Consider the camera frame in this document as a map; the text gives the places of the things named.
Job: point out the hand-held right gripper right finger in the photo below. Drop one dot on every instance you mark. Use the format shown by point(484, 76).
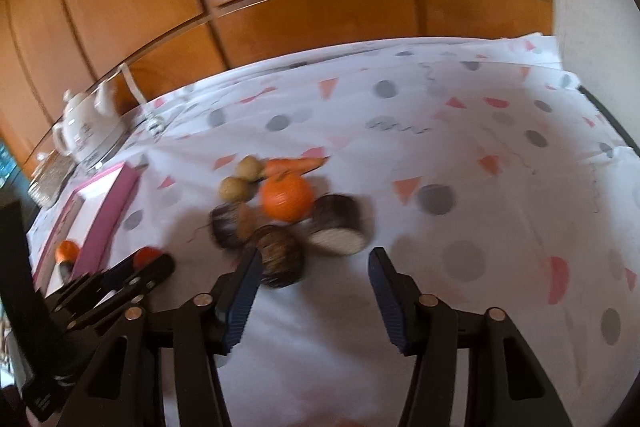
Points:
point(392, 307)

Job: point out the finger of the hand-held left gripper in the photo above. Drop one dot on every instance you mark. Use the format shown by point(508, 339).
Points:
point(155, 269)
point(90, 312)

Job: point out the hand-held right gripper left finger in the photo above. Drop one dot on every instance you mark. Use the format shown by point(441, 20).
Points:
point(240, 307)

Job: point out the dark brown round fruit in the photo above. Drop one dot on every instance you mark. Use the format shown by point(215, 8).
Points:
point(280, 257)
point(227, 227)

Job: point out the pink shallow box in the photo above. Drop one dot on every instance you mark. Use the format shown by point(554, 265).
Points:
point(107, 217)

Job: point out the dark brown fruit white end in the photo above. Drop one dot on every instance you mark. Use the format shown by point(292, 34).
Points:
point(337, 224)

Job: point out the small tan potato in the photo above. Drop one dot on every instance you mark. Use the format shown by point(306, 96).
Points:
point(236, 190)
point(248, 168)

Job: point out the large orange tangerine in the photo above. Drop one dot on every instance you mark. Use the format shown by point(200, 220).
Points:
point(286, 199)

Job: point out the woven wicker basket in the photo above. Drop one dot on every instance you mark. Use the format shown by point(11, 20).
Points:
point(47, 182)

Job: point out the small clear glass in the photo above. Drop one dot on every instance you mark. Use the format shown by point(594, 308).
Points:
point(156, 124)

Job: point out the dark glass door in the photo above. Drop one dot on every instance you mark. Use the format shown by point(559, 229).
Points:
point(6, 162)

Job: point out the orange carrot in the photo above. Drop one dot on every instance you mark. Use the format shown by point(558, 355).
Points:
point(295, 166)

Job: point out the white ceramic electric kettle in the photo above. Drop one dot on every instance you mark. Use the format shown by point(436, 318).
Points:
point(85, 127)

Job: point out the white patterned tablecloth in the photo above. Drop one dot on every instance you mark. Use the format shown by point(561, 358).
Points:
point(350, 132)

